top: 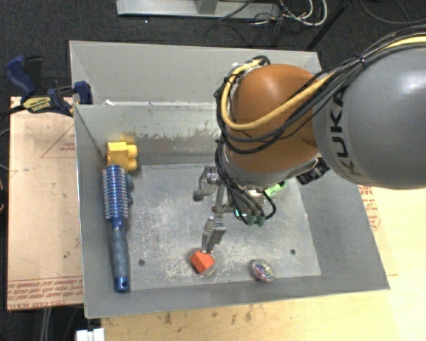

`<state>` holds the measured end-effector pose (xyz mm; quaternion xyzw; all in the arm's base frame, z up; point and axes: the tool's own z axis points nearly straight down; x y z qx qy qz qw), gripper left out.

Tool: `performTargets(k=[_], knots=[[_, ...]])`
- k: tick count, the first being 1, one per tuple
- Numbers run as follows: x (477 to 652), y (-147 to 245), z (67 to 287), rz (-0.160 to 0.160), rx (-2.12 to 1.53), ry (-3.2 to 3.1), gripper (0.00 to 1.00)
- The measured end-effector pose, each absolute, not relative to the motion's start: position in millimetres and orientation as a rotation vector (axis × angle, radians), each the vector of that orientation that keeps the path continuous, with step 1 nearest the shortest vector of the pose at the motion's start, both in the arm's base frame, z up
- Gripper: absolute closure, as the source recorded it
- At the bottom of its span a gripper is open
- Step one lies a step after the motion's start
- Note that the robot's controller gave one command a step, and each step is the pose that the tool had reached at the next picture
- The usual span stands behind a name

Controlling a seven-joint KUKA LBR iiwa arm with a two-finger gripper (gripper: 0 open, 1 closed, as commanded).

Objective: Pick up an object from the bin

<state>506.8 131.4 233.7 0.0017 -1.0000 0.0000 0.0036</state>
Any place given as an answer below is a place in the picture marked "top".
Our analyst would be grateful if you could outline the small shiny clear disc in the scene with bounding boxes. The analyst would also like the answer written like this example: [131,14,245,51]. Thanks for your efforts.
[251,259,276,283]

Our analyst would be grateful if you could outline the blue hair brush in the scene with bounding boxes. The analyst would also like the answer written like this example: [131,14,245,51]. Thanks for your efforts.
[102,163,135,293]

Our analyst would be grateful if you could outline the black cylinder on white bracket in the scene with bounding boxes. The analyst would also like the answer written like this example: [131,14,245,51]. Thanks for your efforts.
[295,157,332,187]

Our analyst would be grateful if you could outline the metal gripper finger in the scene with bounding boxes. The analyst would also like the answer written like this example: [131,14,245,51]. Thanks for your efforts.
[200,216,227,255]
[192,165,220,202]

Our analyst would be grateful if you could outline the brown cardboard board, red print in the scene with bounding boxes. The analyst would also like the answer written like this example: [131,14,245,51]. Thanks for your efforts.
[6,96,398,312]

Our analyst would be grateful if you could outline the orange-red block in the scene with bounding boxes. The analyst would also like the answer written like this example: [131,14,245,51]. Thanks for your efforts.
[190,249,216,275]

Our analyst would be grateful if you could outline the grey metal bin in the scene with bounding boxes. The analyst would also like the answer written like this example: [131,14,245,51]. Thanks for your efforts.
[69,40,391,320]

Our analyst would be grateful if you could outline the yellow toy block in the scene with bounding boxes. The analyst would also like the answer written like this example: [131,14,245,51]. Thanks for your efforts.
[106,139,140,173]

